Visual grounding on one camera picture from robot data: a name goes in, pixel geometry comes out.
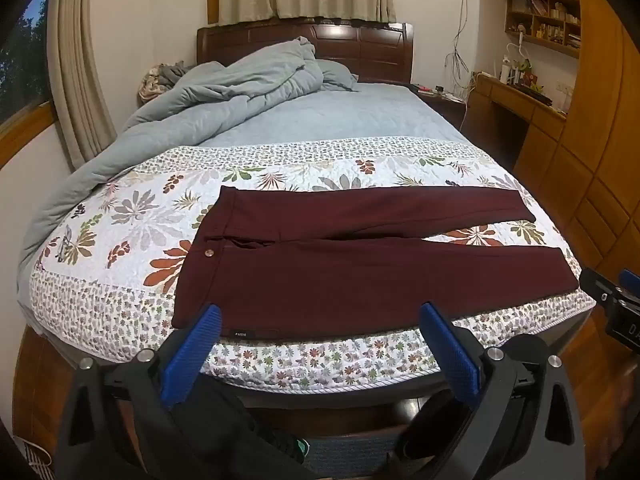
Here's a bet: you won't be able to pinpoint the wooden framed window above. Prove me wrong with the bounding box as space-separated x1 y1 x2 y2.
0 0 58 168

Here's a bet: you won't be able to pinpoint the wooden wall shelf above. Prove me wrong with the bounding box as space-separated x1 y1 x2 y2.
505 0 583 51

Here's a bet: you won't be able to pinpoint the light blue bed sheet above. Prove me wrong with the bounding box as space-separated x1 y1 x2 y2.
200 81 473 148

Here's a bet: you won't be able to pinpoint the grey-blue duvet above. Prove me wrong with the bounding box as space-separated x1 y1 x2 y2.
15 36 360 301

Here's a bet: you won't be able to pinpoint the floral quilted bedspread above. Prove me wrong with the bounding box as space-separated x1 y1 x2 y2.
27 136 598 393

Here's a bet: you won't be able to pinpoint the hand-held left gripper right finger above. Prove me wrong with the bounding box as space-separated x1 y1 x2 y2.
395 301 586 480

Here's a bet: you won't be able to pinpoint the wooden bed frame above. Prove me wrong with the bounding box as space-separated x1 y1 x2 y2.
12 327 461 461

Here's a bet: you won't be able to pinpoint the maroon pants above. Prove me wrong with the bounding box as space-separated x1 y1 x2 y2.
171 186 581 343

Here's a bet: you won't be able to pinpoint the wooden desk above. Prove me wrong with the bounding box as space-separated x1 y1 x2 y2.
467 71 571 171

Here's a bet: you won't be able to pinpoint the grey clothing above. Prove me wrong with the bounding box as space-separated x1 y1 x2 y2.
157 61 196 86

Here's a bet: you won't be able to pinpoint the hanging white cables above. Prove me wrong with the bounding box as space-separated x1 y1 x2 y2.
447 0 481 91

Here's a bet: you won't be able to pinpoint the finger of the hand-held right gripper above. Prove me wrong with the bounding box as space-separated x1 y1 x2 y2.
580 267 622 311

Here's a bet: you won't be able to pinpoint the wooden nightstand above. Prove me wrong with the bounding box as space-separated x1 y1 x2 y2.
412 82 471 131

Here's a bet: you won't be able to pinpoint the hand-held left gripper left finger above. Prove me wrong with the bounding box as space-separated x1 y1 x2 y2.
55 304 236 480

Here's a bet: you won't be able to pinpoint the grey floor mat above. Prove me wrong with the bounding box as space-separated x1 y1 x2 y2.
300 434 403 467

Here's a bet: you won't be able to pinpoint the dark wooden headboard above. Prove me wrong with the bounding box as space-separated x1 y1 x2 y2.
196 17 417 85

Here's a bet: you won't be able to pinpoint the floral pillow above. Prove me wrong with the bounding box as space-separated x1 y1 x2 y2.
137 67 166 101

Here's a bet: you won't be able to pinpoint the black and teal shoe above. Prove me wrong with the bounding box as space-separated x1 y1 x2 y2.
272 432 311 465

